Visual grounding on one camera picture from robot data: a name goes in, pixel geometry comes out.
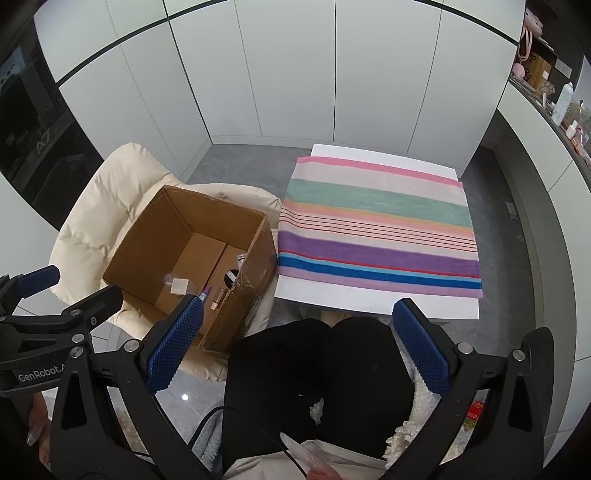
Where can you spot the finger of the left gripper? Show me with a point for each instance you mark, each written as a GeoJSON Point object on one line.
{"type": "Point", "coordinates": [37, 281]}
{"type": "Point", "coordinates": [97, 308]}

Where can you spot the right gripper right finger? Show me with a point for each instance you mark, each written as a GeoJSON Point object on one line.
{"type": "Point", "coordinates": [493, 412]}

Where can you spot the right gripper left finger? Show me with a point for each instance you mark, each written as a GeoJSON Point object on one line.
{"type": "Point", "coordinates": [107, 423]}

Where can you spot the black round powder puff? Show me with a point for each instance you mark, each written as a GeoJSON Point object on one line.
{"type": "Point", "coordinates": [230, 278]}

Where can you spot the clear bottle pink cap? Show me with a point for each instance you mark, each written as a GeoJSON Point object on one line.
{"type": "Point", "coordinates": [217, 299]}

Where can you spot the person's left hand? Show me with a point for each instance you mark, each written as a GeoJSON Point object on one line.
{"type": "Point", "coordinates": [38, 420]}

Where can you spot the person's right hand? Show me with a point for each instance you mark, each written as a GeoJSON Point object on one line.
{"type": "Point", "coordinates": [323, 474]}

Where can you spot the grey fluffy blanket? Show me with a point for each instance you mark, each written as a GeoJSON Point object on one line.
{"type": "Point", "coordinates": [205, 441]}

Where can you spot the cream padded chair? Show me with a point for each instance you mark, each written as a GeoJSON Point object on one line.
{"type": "Point", "coordinates": [113, 199]}

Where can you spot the brown cardboard box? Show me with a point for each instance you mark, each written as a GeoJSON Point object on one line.
{"type": "Point", "coordinates": [196, 237]}

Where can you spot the person's black trouser legs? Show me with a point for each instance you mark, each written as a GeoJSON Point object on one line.
{"type": "Point", "coordinates": [345, 384]}

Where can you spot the colourful striped cloth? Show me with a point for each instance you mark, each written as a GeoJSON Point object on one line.
{"type": "Point", "coordinates": [359, 224]}

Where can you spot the white spray bottle on shelf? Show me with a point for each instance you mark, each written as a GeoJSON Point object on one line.
{"type": "Point", "coordinates": [562, 103]}

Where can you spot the brown box on shelf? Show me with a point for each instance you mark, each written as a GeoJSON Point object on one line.
{"type": "Point", "coordinates": [537, 71]}

